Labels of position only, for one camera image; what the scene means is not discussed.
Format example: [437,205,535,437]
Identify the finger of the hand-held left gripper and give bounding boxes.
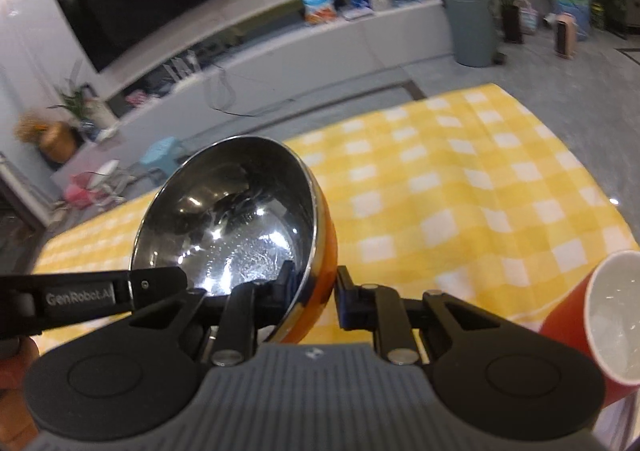
[129,267,190,310]

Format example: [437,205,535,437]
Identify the light blue stool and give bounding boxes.
[140,137,182,178]

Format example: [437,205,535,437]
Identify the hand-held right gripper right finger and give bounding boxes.
[336,265,506,365]

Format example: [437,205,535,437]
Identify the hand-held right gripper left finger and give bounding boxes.
[131,260,297,366]

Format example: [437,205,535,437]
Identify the red paper cup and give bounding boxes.
[539,251,640,414]

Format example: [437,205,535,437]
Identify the pink toy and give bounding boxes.
[64,171,127,212]

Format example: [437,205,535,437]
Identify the person's left hand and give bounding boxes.
[0,336,41,389]

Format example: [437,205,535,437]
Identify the grey trash bin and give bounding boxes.
[442,0,499,68]

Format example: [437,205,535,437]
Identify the orange steel bowl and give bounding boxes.
[129,135,337,345]

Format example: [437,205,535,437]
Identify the pink white bag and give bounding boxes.
[517,0,541,34]

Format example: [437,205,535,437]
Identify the pink space heater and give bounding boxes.
[554,13,581,60]

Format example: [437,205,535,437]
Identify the gold vase with dried flowers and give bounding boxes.
[14,111,79,163]

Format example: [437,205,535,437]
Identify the plant in blue white vase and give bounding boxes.
[47,65,109,138]

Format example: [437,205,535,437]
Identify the yellow checkered tablecloth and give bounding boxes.
[30,83,640,357]

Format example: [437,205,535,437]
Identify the white television cabinet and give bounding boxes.
[50,0,453,182]

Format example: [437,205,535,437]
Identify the blue snack bag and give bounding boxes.
[297,0,337,26]

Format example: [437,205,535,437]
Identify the black cable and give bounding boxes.
[205,62,297,118]

